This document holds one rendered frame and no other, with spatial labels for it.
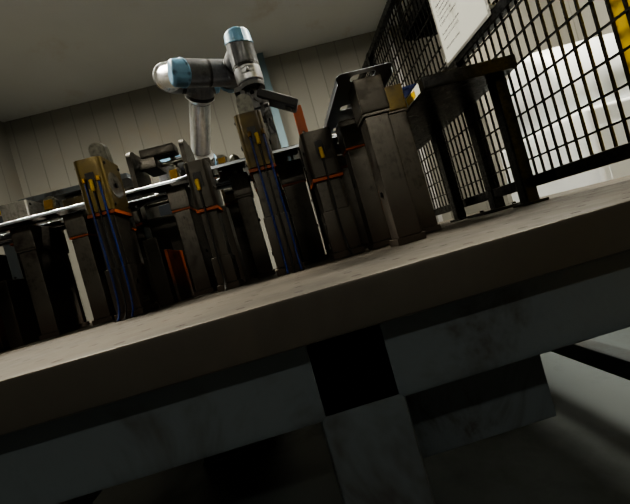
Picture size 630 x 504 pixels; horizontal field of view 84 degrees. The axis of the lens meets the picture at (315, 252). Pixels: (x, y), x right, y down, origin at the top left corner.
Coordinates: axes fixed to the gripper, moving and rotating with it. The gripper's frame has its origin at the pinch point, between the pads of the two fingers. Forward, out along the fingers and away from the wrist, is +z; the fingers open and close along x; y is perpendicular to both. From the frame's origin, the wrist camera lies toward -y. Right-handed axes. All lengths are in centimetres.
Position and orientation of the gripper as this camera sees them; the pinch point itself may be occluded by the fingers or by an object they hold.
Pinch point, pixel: (279, 152)
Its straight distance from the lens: 102.5
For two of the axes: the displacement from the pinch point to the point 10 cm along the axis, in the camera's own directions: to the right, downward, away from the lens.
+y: -9.6, 2.8, -0.7
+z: 2.8, 9.6, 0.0
